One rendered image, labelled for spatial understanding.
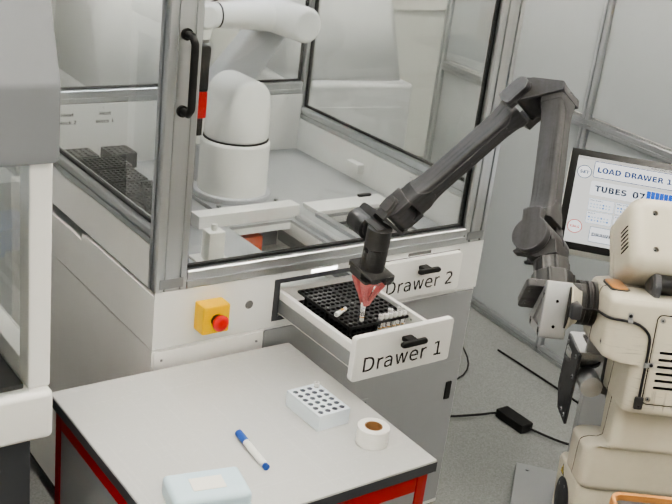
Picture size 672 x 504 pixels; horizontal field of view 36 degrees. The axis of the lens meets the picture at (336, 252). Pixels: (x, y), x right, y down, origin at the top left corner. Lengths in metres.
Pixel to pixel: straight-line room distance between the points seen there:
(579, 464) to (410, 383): 0.95
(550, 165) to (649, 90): 1.88
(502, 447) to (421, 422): 0.76
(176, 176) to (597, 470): 1.07
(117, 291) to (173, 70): 0.62
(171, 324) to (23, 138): 0.75
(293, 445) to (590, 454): 0.60
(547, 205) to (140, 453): 0.95
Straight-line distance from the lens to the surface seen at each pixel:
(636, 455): 2.14
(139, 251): 2.42
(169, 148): 2.25
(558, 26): 4.37
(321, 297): 2.53
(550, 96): 2.26
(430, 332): 2.43
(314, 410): 2.25
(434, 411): 3.12
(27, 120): 1.83
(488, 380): 4.24
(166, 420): 2.25
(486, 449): 3.78
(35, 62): 1.83
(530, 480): 3.60
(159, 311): 2.39
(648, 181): 3.06
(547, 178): 2.15
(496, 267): 4.72
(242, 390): 2.37
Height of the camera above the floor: 1.94
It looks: 22 degrees down
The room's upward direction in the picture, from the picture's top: 7 degrees clockwise
